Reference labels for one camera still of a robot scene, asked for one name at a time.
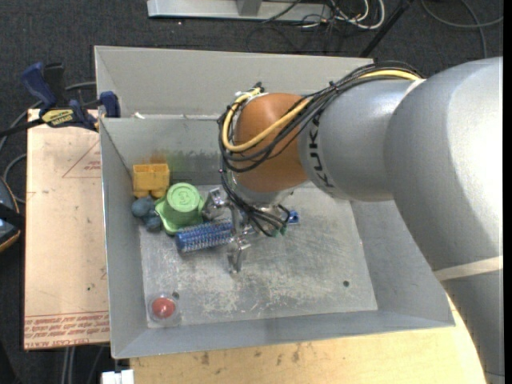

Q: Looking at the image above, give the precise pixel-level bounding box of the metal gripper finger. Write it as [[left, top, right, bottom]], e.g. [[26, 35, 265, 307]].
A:
[[226, 237, 253, 276], [201, 187, 232, 221]]

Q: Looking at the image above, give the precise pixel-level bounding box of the green toy cup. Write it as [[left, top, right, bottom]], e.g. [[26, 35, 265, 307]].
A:
[[154, 182, 206, 236]]

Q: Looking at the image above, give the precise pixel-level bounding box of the blue spiky roller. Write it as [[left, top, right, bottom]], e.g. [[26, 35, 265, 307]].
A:
[[174, 218, 235, 254]]

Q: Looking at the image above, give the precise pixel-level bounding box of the grey metal bin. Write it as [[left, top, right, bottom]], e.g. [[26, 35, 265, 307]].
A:
[[94, 45, 457, 361]]

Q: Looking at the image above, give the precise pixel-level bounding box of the yellow toy cup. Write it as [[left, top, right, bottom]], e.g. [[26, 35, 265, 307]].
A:
[[132, 162, 171, 200]]

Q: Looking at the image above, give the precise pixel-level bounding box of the dark blue-grey toy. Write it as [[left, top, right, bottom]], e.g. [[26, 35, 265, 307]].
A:
[[130, 195, 163, 234]]

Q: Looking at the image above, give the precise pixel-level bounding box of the red ball in clear dome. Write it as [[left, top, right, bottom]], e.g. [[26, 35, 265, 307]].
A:
[[146, 290, 182, 328]]

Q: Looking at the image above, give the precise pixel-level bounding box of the brown cardboard board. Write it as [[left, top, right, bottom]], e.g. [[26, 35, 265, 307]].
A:
[[23, 108, 111, 352]]

